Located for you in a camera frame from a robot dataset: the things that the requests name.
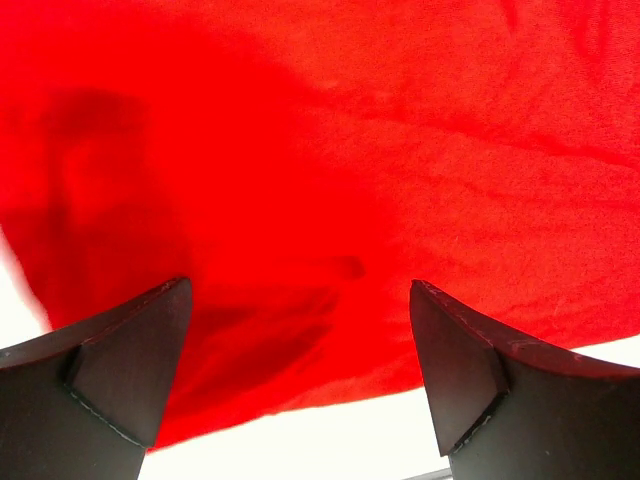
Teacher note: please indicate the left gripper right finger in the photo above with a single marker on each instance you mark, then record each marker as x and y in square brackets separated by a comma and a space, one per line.
[506, 405]

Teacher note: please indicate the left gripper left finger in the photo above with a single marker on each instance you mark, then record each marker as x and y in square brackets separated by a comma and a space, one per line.
[87, 401]

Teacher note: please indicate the red t-shirt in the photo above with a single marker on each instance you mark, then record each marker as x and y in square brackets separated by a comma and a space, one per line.
[302, 162]

